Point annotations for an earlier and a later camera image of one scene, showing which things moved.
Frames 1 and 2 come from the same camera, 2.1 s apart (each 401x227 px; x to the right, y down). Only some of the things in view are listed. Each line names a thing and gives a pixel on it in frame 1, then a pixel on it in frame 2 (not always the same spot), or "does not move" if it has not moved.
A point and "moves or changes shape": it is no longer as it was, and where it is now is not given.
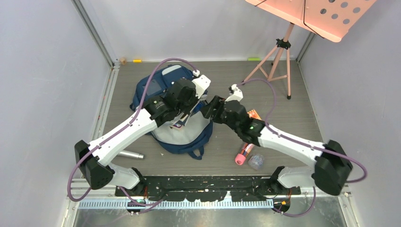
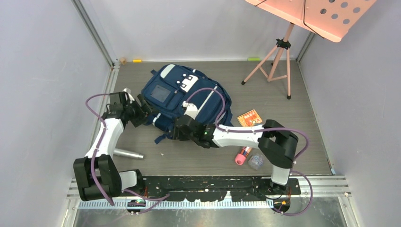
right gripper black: (217, 102) → (177, 134)
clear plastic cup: (256, 161) does not move
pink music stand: (332, 20) does not move
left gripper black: (194, 99) → (146, 108)
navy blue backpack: (189, 135) moves or changes shape
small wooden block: (123, 60) does not move
